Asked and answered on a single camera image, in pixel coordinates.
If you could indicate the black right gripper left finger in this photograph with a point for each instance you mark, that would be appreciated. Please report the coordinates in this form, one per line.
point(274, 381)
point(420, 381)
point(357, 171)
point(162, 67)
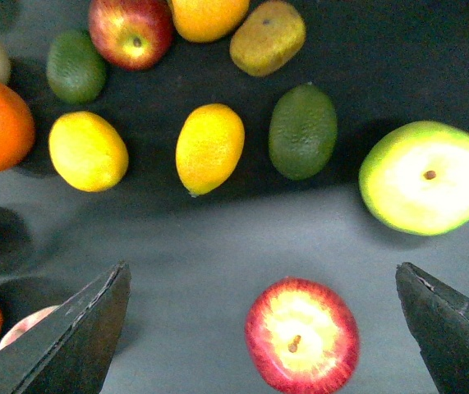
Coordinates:
point(70, 350)

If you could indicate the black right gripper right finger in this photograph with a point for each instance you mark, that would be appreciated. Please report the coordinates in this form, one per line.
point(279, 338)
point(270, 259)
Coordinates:
point(437, 316)

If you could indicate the yellow lemon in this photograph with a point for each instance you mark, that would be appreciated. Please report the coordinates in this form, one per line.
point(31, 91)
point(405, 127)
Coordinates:
point(209, 148)
point(87, 152)

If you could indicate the peach fruit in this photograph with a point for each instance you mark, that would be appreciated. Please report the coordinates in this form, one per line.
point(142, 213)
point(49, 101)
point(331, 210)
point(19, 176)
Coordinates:
point(25, 325)

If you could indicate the red apple front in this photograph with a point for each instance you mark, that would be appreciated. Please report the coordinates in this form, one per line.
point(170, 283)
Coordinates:
point(302, 337)

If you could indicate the green apple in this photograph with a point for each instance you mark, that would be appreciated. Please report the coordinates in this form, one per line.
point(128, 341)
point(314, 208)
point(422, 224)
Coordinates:
point(416, 178)

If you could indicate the green avocado right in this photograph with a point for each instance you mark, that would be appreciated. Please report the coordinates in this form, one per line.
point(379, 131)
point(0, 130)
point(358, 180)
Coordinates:
point(302, 133)

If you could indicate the green lime lower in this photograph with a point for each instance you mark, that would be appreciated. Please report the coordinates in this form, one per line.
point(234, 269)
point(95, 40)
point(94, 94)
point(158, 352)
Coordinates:
point(75, 71)

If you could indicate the red yellow apple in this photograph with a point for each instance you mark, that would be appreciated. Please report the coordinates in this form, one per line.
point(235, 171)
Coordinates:
point(133, 35)

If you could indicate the yellow orange fruit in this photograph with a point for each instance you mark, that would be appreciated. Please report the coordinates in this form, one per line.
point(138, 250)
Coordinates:
point(202, 21)

